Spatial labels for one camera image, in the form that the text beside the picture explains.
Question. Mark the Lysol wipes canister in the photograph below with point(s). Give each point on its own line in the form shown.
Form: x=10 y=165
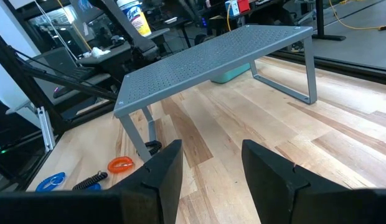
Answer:
x=137 y=18

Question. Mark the grey laptop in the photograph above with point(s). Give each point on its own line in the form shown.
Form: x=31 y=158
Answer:
x=56 y=60

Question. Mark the white crumpled tissue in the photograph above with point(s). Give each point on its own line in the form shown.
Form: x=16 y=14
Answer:
x=99 y=52

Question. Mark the grey perforated metal shelf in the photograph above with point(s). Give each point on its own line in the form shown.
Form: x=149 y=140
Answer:
x=211 y=56

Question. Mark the small red box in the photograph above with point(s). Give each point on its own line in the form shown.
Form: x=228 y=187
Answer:
x=243 y=5

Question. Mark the small blue box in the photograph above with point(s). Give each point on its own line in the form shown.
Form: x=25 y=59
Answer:
x=232 y=7

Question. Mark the black desk leg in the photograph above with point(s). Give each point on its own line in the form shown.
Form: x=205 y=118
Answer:
x=320 y=18

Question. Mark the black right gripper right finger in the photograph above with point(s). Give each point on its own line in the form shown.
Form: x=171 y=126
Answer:
x=271 y=177

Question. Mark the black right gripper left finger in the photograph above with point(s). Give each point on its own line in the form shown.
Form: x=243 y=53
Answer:
x=163 y=177

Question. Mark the green plastic bin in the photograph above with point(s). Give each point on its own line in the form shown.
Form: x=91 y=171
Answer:
x=230 y=74

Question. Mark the silver aluminium bracket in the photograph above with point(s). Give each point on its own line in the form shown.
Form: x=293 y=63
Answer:
x=46 y=130

